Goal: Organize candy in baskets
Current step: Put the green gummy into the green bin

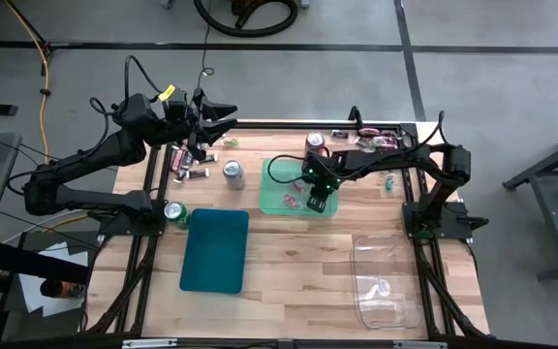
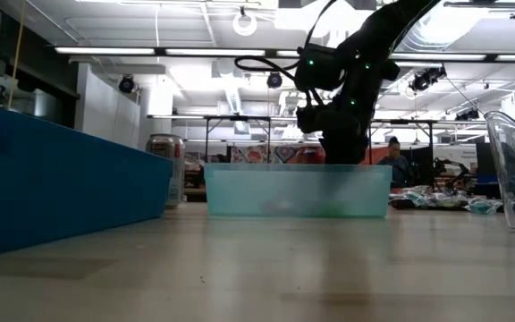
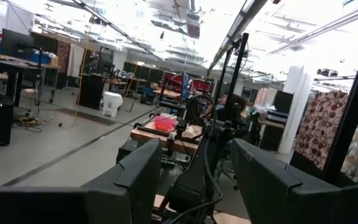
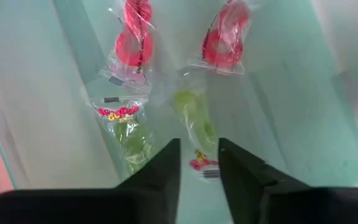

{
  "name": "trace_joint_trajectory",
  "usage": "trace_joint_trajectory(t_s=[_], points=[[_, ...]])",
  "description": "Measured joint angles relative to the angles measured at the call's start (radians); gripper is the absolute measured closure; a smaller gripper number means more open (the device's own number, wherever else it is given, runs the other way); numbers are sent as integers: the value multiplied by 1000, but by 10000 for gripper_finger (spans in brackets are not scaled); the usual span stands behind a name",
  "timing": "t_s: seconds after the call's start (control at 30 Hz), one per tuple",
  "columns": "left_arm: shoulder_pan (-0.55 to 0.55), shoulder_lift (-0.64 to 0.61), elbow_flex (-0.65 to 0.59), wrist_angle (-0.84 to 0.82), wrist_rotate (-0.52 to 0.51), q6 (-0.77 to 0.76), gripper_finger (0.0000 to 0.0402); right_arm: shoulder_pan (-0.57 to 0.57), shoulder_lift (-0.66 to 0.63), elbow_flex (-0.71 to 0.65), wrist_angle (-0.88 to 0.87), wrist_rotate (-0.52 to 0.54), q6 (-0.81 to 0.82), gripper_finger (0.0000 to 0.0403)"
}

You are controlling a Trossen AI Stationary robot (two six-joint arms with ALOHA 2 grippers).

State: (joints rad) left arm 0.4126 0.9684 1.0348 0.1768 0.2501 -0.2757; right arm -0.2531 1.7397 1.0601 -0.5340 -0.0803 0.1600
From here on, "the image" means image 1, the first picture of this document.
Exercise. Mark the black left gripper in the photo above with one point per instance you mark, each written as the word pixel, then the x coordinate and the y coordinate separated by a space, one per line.
pixel 182 130

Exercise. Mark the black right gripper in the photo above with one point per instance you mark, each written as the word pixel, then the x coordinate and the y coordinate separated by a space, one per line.
pixel 320 174

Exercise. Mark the red hard candy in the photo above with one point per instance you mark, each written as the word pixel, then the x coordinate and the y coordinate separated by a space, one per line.
pixel 291 200
pixel 298 186

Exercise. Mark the green hard candy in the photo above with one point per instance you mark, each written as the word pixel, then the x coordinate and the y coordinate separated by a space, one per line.
pixel 230 142

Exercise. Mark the red chocolate bar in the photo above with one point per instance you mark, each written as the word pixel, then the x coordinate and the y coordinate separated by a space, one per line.
pixel 368 131
pixel 384 141
pixel 177 159

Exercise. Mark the teal hard candy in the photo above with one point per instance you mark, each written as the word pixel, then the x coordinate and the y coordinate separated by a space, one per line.
pixel 389 181

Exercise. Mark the clear plastic basket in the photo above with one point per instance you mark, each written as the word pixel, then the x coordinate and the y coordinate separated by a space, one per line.
pixel 385 291

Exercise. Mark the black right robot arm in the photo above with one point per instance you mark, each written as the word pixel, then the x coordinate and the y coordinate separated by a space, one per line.
pixel 405 157

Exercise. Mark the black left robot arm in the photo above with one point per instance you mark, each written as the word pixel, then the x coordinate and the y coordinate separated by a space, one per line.
pixel 90 160

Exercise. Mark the translucent green plastic basket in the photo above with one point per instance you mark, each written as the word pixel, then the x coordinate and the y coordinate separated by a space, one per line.
pixel 279 189

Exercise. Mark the yellow label tag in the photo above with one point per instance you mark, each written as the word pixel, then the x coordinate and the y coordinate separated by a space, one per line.
pixel 166 92

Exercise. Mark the silver soda can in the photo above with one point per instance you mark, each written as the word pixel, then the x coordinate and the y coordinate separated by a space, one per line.
pixel 234 173

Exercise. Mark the red soda can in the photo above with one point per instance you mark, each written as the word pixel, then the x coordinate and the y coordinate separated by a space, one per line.
pixel 314 140

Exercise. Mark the green soda can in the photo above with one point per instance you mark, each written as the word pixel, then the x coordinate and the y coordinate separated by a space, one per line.
pixel 176 214

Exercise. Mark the dark blue plastic basket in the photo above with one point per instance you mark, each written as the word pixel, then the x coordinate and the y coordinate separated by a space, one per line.
pixel 213 252

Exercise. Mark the vacuum cleaner body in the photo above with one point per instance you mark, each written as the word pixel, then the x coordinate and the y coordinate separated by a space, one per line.
pixel 245 6

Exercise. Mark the black stand leg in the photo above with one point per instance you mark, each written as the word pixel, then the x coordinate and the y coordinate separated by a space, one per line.
pixel 27 22

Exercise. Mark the dark bottle with orange end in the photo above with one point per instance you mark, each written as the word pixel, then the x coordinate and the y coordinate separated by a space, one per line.
pixel 63 289

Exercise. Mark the black slanted bar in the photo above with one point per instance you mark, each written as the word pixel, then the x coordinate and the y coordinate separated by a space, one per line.
pixel 27 259

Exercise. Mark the dark metal stand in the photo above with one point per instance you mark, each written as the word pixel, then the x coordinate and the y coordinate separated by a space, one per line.
pixel 555 218

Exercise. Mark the white paper sheets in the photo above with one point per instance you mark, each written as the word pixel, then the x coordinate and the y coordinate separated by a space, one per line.
pixel 32 291

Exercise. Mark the black metal table frame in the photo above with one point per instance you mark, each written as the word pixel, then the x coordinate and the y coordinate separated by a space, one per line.
pixel 284 125

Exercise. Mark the silver metal bracket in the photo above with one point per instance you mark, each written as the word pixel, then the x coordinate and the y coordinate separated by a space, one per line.
pixel 419 345
pixel 148 343

